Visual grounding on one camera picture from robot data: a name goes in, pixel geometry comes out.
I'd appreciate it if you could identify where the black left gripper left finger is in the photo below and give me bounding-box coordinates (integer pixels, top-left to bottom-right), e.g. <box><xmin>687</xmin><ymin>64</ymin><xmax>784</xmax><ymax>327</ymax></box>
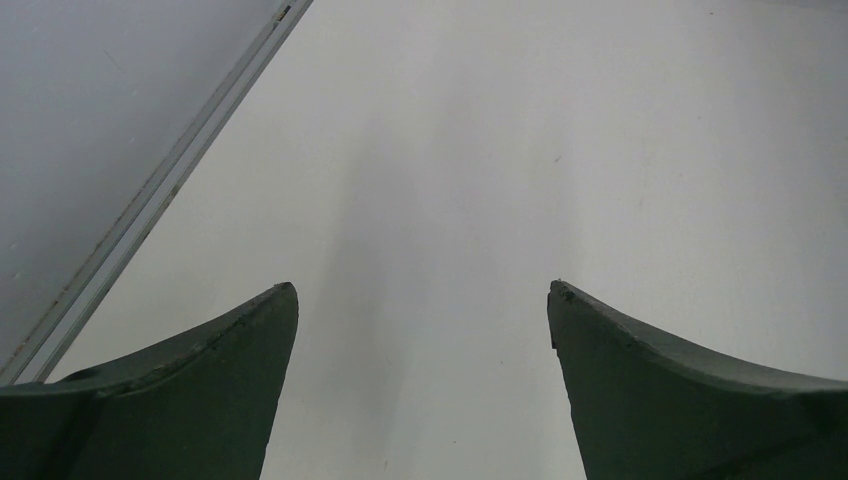
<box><xmin>1</xmin><ymin>283</ymin><xmax>298</xmax><ymax>479</ymax></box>

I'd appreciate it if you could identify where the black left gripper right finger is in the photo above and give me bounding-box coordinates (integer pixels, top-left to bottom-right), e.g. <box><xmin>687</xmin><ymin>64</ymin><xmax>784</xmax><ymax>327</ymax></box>
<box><xmin>547</xmin><ymin>280</ymin><xmax>847</xmax><ymax>479</ymax></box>

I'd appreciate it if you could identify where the aluminium frame left rail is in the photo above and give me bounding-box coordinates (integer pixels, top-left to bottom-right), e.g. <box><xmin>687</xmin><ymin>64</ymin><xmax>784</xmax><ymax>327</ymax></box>
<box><xmin>1</xmin><ymin>0</ymin><xmax>309</xmax><ymax>385</ymax></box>

